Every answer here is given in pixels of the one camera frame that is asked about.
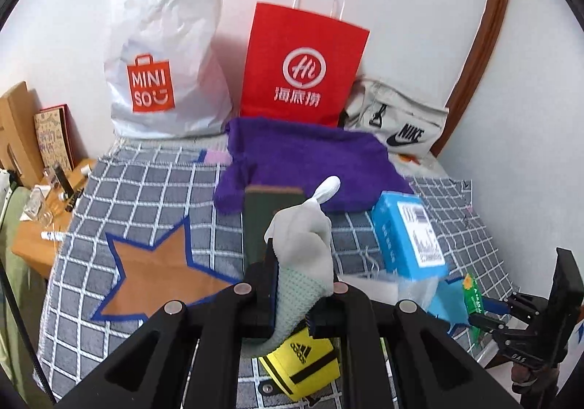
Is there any light wooden frame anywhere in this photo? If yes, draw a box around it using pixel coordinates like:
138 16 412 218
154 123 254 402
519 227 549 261
0 81 46 188

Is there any grey checked blanket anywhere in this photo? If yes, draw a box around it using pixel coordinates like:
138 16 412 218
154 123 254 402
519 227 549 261
39 140 521 409

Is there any red paper bag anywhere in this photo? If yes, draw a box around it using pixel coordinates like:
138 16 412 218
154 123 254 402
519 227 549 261
239 0 370 129

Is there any black cable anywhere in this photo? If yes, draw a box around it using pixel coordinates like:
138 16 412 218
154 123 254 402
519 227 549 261
0 261 56 403

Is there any blue box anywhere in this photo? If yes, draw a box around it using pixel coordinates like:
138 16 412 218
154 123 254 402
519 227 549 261
372 191 449 279

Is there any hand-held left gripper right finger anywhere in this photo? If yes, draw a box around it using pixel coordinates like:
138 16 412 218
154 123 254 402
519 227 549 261
306 274 525 409

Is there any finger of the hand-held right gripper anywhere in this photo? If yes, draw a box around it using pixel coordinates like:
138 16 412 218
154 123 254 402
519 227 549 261
483 297 514 315
469 312 508 333

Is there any brown wooden door frame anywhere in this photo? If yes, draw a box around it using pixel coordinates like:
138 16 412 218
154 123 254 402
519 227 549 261
431 0 516 159

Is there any white plastic shopping bag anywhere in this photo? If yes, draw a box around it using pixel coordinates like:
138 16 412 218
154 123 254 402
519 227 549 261
104 0 233 138

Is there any green snack packet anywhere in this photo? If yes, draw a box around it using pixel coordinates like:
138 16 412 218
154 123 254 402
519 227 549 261
461 273 487 341

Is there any black device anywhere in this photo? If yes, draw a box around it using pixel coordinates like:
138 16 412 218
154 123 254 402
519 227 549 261
52 165 76 213

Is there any yellow wristband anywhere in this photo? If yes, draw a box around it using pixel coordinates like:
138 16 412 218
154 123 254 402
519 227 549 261
258 327 341 401

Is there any purple knitted cloth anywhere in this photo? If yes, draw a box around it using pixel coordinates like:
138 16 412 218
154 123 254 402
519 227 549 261
214 117 414 215

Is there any clear plastic bag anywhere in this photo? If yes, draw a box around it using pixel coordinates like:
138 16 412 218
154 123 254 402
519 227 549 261
342 271 441 314

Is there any glass bottle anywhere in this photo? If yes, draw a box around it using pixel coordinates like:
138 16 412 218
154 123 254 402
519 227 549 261
23 185 46 219

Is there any beige waist bag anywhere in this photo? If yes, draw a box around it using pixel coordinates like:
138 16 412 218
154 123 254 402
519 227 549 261
342 77 450 159

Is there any white glove with green cuff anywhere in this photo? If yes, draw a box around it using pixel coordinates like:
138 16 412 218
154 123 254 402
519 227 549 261
253 176 341 357

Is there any person's right hand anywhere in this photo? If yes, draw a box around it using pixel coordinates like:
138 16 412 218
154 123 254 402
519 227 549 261
511 366 548 388

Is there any olive green cloth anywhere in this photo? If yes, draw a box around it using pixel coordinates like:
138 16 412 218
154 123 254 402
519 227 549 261
0 183 60 409

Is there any dark green box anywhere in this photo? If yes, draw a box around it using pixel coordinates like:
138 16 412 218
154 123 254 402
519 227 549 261
244 185 304 264

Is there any white sheet with orange print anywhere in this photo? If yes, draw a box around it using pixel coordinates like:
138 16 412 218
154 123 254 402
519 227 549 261
392 153 457 177

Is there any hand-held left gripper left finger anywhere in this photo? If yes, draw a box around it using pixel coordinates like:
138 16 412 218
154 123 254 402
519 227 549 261
55 247 280 409

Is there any wooden bedside table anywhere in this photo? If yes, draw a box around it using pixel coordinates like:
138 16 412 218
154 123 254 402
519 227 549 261
11 158 96 277

